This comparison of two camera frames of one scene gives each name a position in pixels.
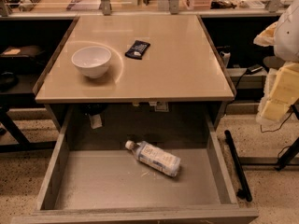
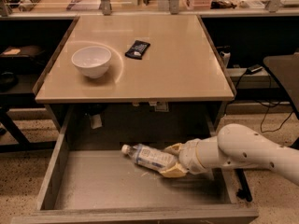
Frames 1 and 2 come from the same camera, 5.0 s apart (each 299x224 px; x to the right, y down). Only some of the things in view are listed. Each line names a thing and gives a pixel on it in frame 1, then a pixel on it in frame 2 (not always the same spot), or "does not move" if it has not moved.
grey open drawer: x=93 y=178 does not move
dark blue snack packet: x=137 y=49 does not move
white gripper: x=288 y=39 to x=189 y=157
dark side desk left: x=27 y=48 does not move
